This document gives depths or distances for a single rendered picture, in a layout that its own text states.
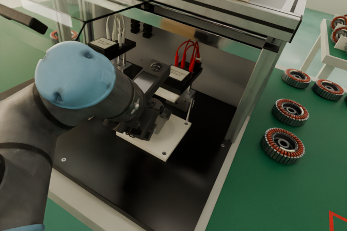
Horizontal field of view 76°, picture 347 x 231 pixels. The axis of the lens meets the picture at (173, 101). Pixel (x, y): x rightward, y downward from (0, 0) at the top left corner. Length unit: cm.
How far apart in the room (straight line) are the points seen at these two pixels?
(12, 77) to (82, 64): 67
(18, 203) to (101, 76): 14
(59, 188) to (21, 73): 48
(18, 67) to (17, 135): 68
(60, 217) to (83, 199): 84
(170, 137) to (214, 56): 29
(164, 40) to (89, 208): 54
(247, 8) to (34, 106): 41
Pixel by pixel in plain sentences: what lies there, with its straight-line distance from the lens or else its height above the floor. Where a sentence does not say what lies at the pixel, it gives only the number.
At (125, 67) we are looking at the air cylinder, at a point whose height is 82.
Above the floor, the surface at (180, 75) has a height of 92.
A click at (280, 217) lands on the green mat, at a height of 75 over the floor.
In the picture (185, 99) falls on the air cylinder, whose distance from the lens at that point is 67.
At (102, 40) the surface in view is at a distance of 72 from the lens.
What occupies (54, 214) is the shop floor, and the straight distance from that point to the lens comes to 140.
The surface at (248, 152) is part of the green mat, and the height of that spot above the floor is 75.
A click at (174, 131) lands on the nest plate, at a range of 61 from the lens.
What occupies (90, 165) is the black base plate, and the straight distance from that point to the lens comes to 56.
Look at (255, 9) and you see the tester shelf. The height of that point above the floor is 111.
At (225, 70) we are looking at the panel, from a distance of 73.
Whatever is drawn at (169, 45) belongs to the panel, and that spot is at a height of 90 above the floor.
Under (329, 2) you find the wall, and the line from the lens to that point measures 690.
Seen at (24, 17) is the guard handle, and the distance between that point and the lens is 48.
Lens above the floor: 122
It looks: 39 degrees down
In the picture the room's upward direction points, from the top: 10 degrees clockwise
